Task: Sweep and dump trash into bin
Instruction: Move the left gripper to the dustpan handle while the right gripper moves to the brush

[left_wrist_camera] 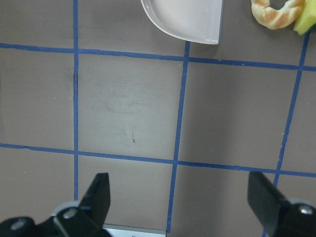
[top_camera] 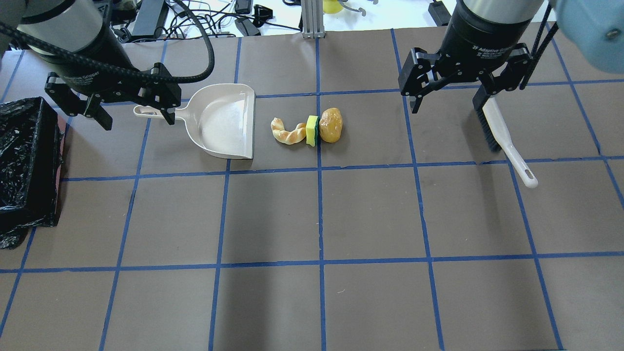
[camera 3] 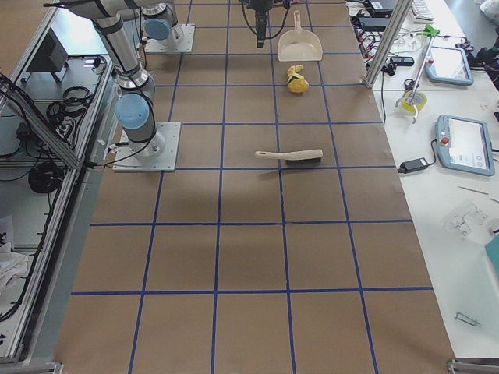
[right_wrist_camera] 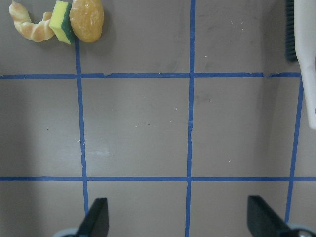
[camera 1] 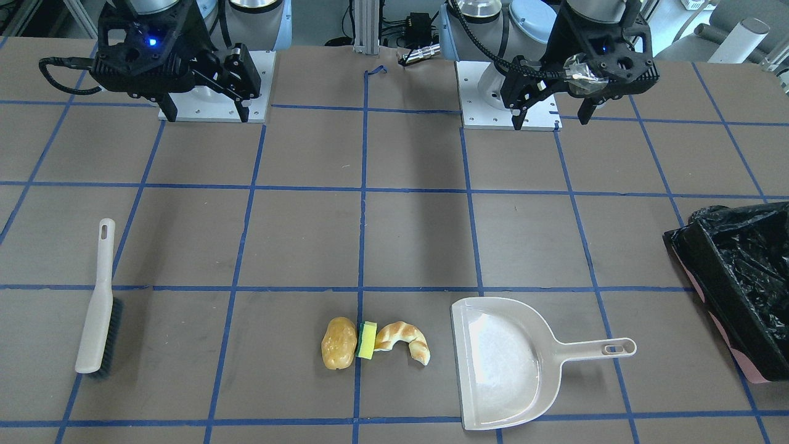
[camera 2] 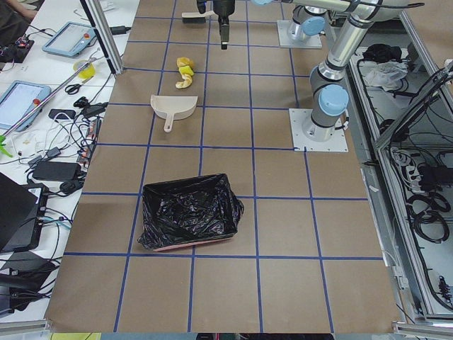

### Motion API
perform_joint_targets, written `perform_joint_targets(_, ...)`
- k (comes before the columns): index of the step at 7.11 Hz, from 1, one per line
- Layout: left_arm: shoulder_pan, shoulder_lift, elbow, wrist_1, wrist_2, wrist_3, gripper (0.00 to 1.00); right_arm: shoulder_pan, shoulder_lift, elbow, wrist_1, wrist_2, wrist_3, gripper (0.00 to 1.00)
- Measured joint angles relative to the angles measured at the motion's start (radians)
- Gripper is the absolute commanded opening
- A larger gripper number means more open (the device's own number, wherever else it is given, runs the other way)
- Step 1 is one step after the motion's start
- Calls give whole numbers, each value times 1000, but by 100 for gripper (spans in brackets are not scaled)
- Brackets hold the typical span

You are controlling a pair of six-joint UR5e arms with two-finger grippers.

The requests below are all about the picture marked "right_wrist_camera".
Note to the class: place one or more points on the orange bread roll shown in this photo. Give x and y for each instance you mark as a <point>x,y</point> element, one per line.
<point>87,19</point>

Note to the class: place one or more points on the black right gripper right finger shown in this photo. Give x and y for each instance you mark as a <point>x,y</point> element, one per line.
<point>262,221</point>

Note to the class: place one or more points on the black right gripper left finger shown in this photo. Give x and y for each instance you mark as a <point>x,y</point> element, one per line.
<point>96,222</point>

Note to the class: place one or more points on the croissant piece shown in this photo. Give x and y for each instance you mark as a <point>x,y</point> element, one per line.
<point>37,32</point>

